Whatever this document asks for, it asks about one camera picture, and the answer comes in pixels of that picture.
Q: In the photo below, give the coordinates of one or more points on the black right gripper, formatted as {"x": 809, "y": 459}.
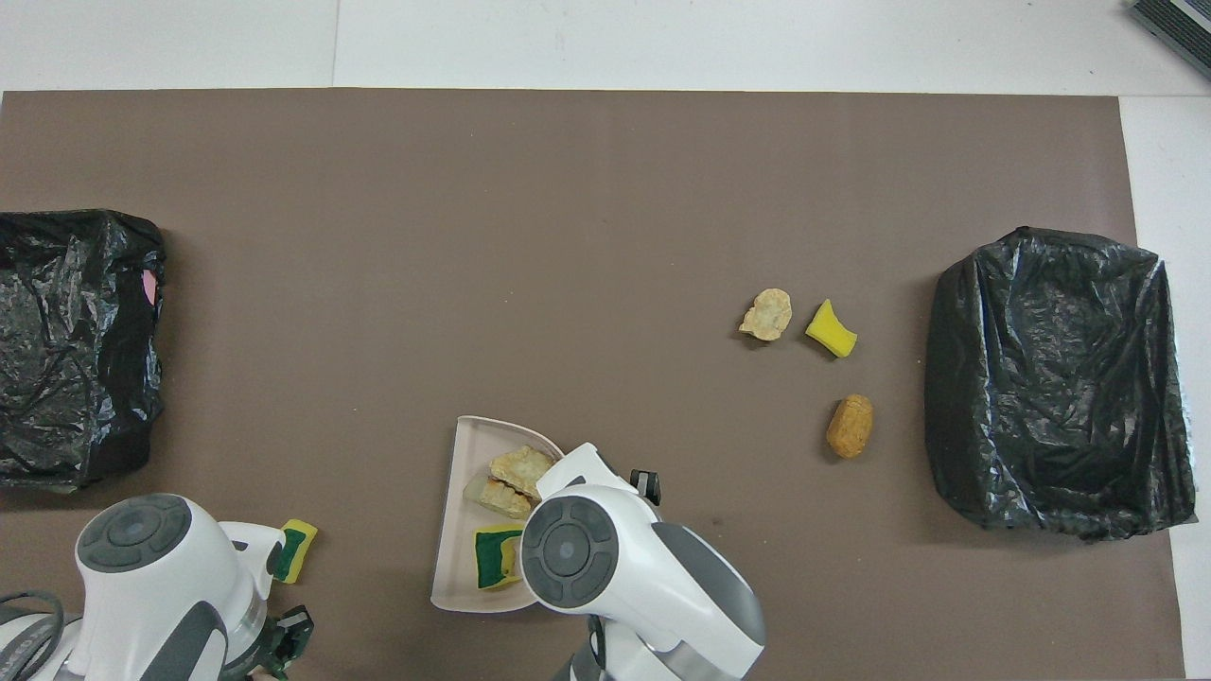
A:
{"x": 646, "y": 484}

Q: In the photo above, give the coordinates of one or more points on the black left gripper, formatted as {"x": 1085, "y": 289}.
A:
{"x": 284, "y": 643}

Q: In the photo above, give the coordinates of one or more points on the squarish green yellow sponge piece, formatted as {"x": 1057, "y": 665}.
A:
{"x": 301, "y": 549}

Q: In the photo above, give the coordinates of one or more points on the large beige sponge chunk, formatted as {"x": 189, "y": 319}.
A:
{"x": 520, "y": 465}

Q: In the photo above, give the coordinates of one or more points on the notched green yellow sponge piece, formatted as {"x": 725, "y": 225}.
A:
{"x": 494, "y": 558}

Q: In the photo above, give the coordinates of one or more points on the beige plastic dustpan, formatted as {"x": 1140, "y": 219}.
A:
{"x": 454, "y": 549}

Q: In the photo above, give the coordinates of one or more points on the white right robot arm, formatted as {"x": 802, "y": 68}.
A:
{"x": 643, "y": 586}

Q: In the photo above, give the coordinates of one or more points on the black bag lined bin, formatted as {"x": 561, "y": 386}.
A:
{"x": 76, "y": 378}
{"x": 1041, "y": 378}

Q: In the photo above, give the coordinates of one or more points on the brown oval sponge piece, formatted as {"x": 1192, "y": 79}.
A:
{"x": 850, "y": 427}

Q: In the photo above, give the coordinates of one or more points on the plain yellow sponge piece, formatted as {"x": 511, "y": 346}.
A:
{"x": 833, "y": 333}

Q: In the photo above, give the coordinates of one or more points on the brown table mat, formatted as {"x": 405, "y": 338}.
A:
{"x": 473, "y": 236}

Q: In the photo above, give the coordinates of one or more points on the small pink scrap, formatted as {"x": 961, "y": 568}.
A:
{"x": 149, "y": 287}

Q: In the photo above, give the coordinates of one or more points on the dark grey ribbed box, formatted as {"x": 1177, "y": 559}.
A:
{"x": 1178, "y": 24}

